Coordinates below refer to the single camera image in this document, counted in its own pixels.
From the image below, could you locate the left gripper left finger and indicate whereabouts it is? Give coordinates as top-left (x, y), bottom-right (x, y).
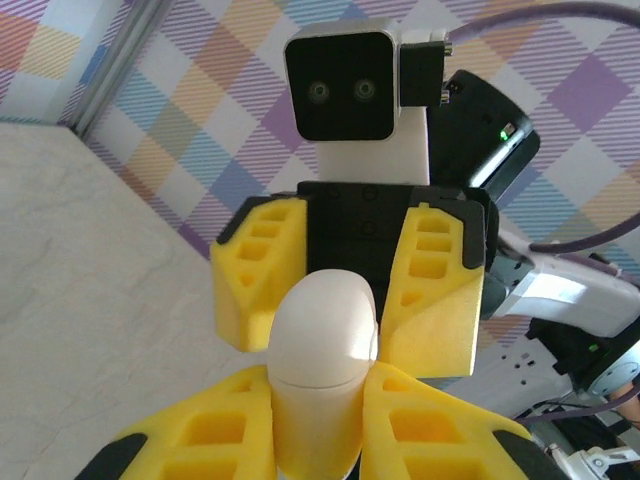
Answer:
top-left (74, 363), bottom-right (277, 480)

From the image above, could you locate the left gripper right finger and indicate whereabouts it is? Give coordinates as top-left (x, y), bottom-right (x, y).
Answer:
top-left (359, 361), bottom-right (569, 480)

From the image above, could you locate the white earbud charging case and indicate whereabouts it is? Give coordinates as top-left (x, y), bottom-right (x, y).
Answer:
top-left (266, 268), bottom-right (382, 480)

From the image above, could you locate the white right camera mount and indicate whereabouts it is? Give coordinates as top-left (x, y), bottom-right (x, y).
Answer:
top-left (317, 107), bottom-right (432, 185)

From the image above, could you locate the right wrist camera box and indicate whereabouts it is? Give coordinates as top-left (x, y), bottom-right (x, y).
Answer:
top-left (282, 18), bottom-right (402, 145)

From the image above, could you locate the aluminium frame post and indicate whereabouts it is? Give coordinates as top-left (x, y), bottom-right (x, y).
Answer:
top-left (54, 0), bottom-right (151, 135)

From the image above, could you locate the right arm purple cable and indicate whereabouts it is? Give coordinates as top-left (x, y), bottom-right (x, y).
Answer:
top-left (399, 0), bottom-right (640, 426)

